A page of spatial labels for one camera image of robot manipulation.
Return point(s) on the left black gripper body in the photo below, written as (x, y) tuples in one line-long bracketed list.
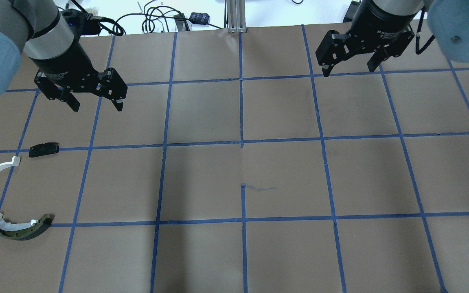
[(61, 58)]

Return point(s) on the dark green brake shoe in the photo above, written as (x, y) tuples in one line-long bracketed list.
[(25, 231)]

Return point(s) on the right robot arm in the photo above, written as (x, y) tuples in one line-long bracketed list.
[(444, 21)]

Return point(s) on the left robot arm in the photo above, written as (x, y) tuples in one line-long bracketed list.
[(50, 38)]

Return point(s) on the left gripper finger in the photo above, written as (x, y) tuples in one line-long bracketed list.
[(72, 102), (118, 103)]

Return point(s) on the small black plastic part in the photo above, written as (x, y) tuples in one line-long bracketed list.
[(43, 149)]

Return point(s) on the blue checkered adapter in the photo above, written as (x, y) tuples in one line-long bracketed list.
[(199, 18)]

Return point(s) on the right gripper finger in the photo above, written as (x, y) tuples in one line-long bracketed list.
[(327, 69), (377, 58)]

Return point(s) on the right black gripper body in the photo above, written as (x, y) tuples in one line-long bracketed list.
[(385, 25)]

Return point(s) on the aluminium frame post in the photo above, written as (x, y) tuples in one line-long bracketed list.
[(235, 16)]

